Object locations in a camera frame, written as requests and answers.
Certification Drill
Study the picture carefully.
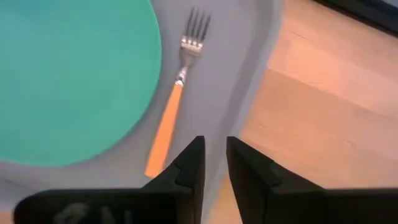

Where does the black aluminium table frame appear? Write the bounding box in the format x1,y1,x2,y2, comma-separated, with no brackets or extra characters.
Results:
312,0,398,37

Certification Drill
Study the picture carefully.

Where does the grey placemat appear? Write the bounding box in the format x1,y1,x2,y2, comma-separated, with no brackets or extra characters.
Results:
0,0,284,224

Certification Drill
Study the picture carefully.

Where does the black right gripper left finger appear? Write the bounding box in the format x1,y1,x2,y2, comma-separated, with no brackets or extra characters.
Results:
14,135,206,224

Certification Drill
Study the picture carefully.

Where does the green round plate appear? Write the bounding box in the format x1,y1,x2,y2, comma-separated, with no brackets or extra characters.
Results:
0,0,163,167

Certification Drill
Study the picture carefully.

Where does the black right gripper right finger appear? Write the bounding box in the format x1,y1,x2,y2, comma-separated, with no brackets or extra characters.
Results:
226,136,398,224

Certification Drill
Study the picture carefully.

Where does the fork with orange handle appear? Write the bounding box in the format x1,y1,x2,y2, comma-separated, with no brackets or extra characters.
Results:
144,6,212,179

